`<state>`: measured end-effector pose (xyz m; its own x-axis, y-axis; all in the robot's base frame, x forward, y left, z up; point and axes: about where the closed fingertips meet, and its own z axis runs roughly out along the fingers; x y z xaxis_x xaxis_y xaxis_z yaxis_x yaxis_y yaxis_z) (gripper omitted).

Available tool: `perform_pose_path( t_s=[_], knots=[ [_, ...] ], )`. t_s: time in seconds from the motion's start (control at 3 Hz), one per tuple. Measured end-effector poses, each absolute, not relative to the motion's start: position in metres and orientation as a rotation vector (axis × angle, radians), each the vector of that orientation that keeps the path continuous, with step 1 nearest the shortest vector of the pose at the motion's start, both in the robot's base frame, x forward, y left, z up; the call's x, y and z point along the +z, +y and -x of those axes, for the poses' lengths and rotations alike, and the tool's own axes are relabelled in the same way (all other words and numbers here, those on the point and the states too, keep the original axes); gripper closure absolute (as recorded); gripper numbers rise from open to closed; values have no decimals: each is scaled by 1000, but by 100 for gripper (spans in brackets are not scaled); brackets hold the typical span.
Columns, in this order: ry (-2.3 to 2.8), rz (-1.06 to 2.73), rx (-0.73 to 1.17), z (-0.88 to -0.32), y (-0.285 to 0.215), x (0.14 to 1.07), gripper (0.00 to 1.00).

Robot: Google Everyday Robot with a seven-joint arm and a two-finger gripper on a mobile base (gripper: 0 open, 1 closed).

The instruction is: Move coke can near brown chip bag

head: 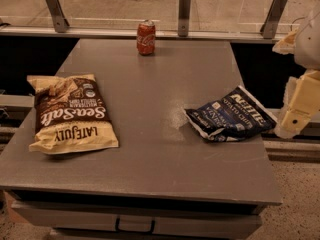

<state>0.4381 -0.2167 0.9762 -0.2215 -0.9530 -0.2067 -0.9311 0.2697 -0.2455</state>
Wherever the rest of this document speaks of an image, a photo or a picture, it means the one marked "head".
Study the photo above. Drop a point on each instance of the right metal railing bracket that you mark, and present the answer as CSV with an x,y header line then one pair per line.
x,y
270,25

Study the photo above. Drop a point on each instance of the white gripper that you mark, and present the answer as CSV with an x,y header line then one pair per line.
x,y
308,45

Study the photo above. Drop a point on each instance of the blue kettle chip bag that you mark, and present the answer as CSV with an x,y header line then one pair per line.
x,y
235,117

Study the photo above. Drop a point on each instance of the left metal railing bracket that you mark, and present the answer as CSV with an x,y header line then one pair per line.
x,y
60,23

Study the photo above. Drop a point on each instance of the red coke can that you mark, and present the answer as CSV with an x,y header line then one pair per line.
x,y
146,34

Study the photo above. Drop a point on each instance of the glass railing panel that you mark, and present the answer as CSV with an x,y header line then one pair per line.
x,y
205,15

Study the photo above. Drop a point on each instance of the brown sea salt chip bag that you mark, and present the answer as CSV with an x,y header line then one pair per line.
x,y
71,115

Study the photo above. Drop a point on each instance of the grey drawer front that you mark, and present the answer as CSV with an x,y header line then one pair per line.
x,y
95,222

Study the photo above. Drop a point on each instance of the black drawer handle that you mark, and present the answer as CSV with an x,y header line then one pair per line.
x,y
132,225

